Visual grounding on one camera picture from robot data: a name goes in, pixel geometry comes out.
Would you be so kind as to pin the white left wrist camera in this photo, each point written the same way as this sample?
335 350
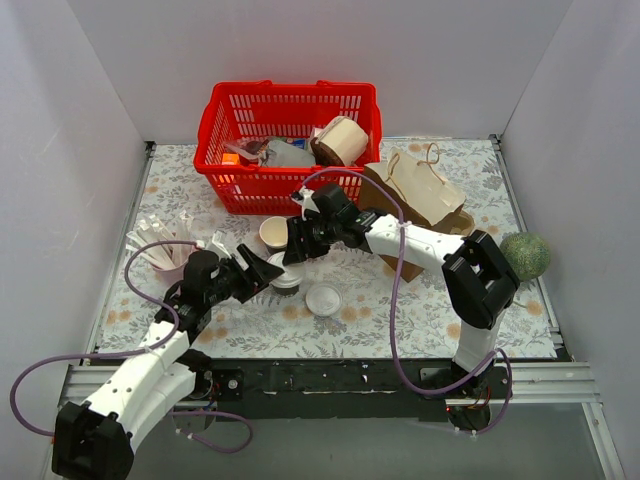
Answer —
215 244

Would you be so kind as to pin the black paper coffee cup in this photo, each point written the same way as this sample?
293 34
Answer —
286 289

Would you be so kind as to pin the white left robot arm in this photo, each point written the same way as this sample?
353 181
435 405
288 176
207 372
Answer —
98 438

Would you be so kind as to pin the orange snack box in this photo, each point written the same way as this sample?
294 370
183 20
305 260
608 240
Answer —
231 159

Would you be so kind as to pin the brown cardboard cup carrier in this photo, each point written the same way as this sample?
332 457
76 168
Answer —
460 223

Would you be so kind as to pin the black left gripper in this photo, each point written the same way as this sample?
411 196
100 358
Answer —
242 278

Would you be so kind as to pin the brown paper bag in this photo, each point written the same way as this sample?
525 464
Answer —
425 195

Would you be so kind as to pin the clear plastic snack packet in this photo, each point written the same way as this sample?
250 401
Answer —
250 152

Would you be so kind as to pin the white plastic cup lid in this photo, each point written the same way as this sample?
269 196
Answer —
323 299

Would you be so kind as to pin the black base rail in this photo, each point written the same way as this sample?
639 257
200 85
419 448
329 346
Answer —
371 388

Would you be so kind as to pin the grey crumpled pouch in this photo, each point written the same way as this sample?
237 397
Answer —
284 155

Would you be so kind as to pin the red plastic shopping basket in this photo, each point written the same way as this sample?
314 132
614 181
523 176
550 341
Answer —
289 112

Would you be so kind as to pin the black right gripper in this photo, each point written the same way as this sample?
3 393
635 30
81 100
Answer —
304 236

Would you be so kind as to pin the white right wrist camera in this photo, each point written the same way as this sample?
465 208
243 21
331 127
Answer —
303 197

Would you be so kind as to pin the pink cup of straws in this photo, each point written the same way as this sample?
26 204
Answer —
176 244

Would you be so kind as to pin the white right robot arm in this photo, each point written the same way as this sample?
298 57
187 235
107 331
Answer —
480 281

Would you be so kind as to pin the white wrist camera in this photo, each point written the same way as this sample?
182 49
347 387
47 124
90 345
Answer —
215 244
303 197

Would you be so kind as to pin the green melon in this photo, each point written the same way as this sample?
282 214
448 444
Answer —
528 254

